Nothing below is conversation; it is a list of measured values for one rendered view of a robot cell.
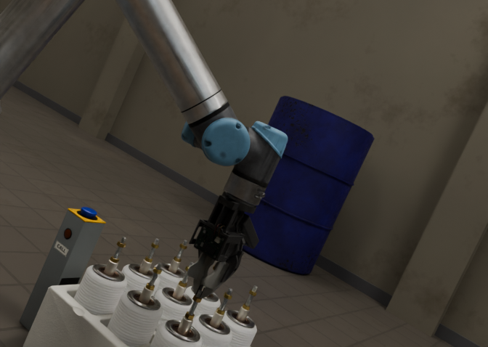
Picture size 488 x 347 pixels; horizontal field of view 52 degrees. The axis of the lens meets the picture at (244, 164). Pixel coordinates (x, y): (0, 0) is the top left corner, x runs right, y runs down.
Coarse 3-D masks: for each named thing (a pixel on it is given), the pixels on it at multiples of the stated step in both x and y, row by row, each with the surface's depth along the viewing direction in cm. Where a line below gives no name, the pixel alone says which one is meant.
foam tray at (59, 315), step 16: (48, 288) 111; (64, 288) 113; (48, 304) 110; (64, 304) 108; (80, 304) 109; (48, 320) 110; (64, 320) 107; (80, 320) 105; (96, 320) 106; (32, 336) 111; (48, 336) 109; (64, 336) 107; (80, 336) 104; (96, 336) 102; (112, 336) 102
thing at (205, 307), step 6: (192, 294) 125; (192, 300) 124; (204, 300) 124; (198, 306) 123; (204, 306) 123; (210, 306) 124; (216, 306) 125; (198, 312) 123; (204, 312) 124; (210, 312) 125
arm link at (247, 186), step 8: (232, 176) 96; (232, 184) 96; (240, 184) 95; (248, 184) 94; (256, 184) 95; (232, 192) 95; (240, 192) 95; (248, 192) 95; (256, 192) 95; (240, 200) 95; (248, 200) 95; (256, 200) 96
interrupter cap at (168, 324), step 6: (168, 324) 101; (174, 324) 102; (168, 330) 99; (174, 330) 100; (192, 330) 103; (174, 336) 98; (180, 336) 98; (186, 336) 100; (192, 336) 101; (198, 336) 102; (192, 342) 99
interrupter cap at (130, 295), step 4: (128, 292) 107; (132, 292) 109; (136, 292) 110; (140, 292) 110; (128, 296) 106; (132, 296) 106; (136, 296) 108; (152, 296) 111; (132, 300) 104; (136, 300) 105; (152, 300) 109; (156, 300) 110; (136, 304) 104; (140, 304) 104; (144, 304) 105; (148, 304) 107; (152, 304) 107; (156, 304) 108; (144, 308) 104; (148, 308) 104; (152, 308) 105; (156, 308) 106
